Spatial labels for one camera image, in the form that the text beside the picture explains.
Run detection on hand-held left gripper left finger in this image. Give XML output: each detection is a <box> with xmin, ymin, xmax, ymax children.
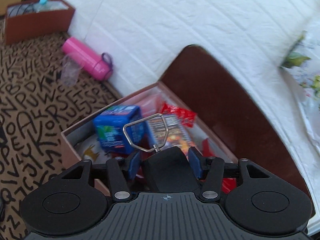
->
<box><xmin>61</xmin><ymin>151</ymin><xmax>141</xmax><ymax>202</ymax></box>

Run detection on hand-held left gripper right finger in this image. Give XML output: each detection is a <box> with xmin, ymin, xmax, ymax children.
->
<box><xmin>188</xmin><ymin>147</ymin><xmax>266</xmax><ymax>203</ymax></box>

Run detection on black pouch with metal ring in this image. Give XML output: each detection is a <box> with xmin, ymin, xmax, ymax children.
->
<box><xmin>122</xmin><ymin>113</ymin><xmax>202</xmax><ymax>193</ymax></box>

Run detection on brown cardboard box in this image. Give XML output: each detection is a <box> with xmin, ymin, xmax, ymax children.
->
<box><xmin>61</xmin><ymin>80</ymin><xmax>238</xmax><ymax>198</ymax></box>

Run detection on dark orange printed packet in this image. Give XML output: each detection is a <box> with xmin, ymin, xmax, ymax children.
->
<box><xmin>147</xmin><ymin>114</ymin><xmax>193</xmax><ymax>153</ymax></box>

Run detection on blue carton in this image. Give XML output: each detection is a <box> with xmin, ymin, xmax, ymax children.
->
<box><xmin>93</xmin><ymin>105</ymin><xmax>152</xmax><ymax>155</ymax></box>

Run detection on white cloth with deer print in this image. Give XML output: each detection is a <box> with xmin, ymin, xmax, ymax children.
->
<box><xmin>74</xmin><ymin>134</ymin><xmax>114</xmax><ymax>162</ymax></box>

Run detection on clear plastic cup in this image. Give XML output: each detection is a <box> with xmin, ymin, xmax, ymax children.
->
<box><xmin>61</xmin><ymin>53</ymin><xmax>85</xmax><ymax>87</ymax></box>

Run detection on pink bottle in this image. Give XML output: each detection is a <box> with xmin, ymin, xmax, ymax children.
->
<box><xmin>62</xmin><ymin>37</ymin><xmax>114</xmax><ymax>82</ymax></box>

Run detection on floral plastic bag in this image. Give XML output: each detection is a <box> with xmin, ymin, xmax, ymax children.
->
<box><xmin>279</xmin><ymin>29</ymin><xmax>320</xmax><ymax>157</ymax></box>

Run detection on white bed sheet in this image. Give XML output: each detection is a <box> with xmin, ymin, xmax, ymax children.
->
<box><xmin>41</xmin><ymin>0</ymin><xmax>320</xmax><ymax>235</ymax></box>

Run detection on reddish brown box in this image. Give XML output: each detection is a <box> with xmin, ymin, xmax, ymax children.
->
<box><xmin>4</xmin><ymin>0</ymin><xmax>76</xmax><ymax>46</ymax></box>

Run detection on clear bottle with blue cap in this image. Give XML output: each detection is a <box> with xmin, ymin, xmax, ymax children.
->
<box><xmin>34</xmin><ymin>0</ymin><xmax>60</xmax><ymax>13</ymax></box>

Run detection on black cables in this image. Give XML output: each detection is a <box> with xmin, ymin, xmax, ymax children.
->
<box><xmin>7</xmin><ymin>4</ymin><xmax>36</xmax><ymax>16</ymax></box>

